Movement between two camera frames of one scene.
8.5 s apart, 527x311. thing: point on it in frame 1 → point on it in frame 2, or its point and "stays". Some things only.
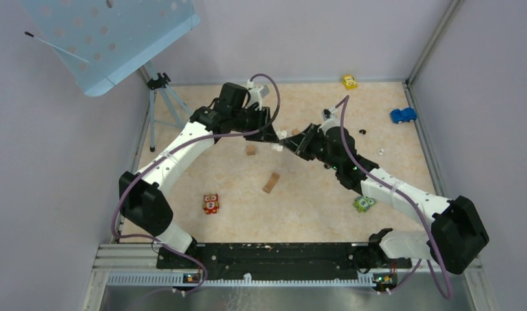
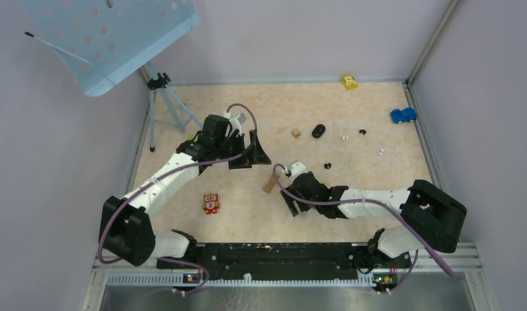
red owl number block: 210,203 stays
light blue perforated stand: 99,41 stays
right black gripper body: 316,147 → 306,207
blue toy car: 406,115 stays
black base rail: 276,263 stays
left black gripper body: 251,119 → 231,146
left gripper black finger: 267,133 → 256,154
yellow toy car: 349,81 stays
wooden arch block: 271,183 stays
